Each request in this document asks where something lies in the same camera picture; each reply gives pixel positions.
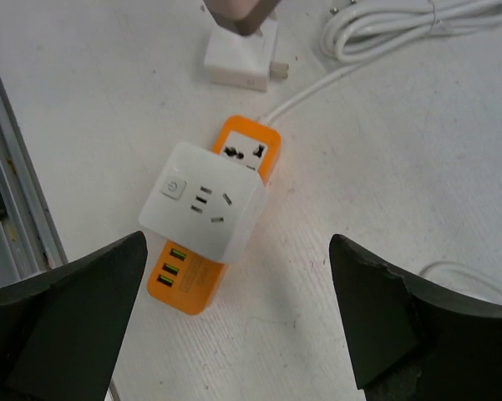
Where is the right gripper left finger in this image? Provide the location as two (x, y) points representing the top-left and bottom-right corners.
(0, 231), (148, 400)

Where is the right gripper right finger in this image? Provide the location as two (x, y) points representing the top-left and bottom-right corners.
(329, 234), (502, 400)

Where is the orange power strip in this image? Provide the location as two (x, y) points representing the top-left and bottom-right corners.
(139, 115), (281, 315)

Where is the white cube socket adapter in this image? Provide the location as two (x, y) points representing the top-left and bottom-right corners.
(139, 143), (267, 264)

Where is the white charger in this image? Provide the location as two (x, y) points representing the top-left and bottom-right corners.
(204, 18), (289, 92)

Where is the pink brown charger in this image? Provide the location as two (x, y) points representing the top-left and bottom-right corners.
(204, 0), (280, 37)

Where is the aluminium rail frame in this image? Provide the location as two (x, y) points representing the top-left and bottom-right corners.
(0, 77), (68, 288)

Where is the orange strip white cable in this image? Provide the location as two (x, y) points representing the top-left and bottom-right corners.
(261, 0), (502, 126)

